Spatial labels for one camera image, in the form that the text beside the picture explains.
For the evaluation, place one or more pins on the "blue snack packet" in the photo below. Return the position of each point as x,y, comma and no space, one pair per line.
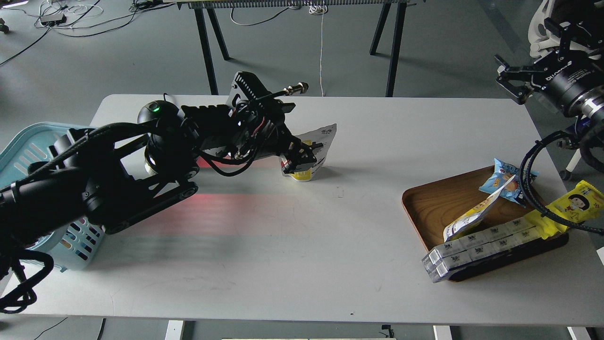
505,181

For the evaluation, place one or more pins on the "long clear cracker pack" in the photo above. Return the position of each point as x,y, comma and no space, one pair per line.
473,254

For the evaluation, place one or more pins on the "power adapter with cables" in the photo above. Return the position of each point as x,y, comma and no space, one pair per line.
62,18

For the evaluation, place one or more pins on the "black barcode scanner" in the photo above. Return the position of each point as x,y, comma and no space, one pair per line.
169,149

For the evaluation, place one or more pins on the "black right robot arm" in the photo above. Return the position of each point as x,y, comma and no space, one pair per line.
565,139

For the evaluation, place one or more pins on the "yellow white snack pouch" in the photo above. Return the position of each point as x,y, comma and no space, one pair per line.
467,222

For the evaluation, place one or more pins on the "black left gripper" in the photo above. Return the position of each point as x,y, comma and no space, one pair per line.
269,135

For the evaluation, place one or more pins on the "brown wooden tray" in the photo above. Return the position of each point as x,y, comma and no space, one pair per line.
433,206

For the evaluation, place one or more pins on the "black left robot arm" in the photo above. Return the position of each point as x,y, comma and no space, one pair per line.
122,173

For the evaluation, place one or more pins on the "light blue plastic basket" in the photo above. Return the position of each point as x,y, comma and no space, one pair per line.
73,246

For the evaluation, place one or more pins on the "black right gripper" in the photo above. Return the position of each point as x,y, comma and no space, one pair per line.
572,83

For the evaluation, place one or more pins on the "yellow cartoon snack bag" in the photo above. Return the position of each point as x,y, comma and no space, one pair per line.
583,203

